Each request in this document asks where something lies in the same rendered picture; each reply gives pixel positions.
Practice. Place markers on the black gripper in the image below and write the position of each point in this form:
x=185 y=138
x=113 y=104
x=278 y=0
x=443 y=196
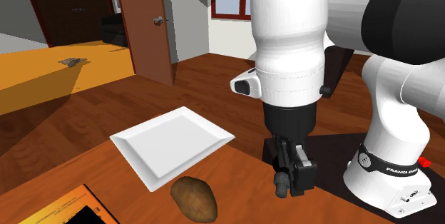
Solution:
x=289 y=119

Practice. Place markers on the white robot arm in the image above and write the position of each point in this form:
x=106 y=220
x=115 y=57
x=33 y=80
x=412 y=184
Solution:
x=288 y=42

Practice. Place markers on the brown wooden table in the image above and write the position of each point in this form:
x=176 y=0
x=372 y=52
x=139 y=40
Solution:
x=243 y=195

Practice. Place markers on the brown potato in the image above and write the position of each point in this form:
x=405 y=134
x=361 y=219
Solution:
x=194 y=199

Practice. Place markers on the white square plate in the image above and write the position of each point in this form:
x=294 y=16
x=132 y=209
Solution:
x=170 y=145

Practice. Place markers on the brown open door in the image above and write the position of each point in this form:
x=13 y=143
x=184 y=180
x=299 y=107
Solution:
x=146 y=42

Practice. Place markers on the black armchair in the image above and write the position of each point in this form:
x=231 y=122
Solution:
x=113 y=30

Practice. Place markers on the orange book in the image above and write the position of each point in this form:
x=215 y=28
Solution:
x=59 y=209

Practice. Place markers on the dark brown double door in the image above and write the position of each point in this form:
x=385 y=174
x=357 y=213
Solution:
x=69 y=7

